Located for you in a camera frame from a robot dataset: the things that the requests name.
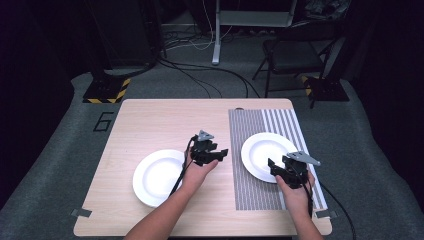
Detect hand-held gripper cable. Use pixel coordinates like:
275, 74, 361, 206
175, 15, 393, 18
292, 165, 315, 219
168, 134, 199, 198

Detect white metal stand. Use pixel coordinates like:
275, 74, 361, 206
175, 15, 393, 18
211, 0, 298, 66

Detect grey striped place mat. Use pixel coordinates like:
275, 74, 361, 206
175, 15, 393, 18
228, 108, 329, 212

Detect black folding chair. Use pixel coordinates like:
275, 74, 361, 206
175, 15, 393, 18
252, 23, 345, 100

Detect person's left hand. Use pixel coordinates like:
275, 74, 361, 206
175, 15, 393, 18
181, 149, 220, 196

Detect person's right hand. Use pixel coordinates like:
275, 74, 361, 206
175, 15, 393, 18
275, 172, 316, 215

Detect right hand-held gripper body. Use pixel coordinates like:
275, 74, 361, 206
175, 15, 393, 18
282, 150, 322, 190

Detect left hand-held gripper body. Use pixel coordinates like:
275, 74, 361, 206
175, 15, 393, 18
189, 129, 218, 167

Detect black cabinet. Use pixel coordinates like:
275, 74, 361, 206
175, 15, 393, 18
84, 0, 165, 70

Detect right hand-held gripper cable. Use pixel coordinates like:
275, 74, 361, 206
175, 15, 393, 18
292, 165, 315, 219

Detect white floor cables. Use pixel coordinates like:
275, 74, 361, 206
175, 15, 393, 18
164, 0, 235, 52

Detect white plate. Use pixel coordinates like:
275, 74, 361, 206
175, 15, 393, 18
132, 149, 186, 209
240, 132, 299, 185

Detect black floor cables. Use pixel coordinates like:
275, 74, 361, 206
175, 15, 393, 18
157, 57, 262, 100

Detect left hand-held gripper cable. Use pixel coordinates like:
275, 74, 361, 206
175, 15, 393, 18
168, 134, 199, 198

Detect black cable beside table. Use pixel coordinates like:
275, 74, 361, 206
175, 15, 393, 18
319, 182, 357, 240

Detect grey tape piece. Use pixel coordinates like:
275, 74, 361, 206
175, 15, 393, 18
314, 209, 339, 220
70, 208, 93, 219

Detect black yellow striped stand base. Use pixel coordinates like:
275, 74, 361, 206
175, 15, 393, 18
301, 75, 351, 110
82, 77, 132, 105

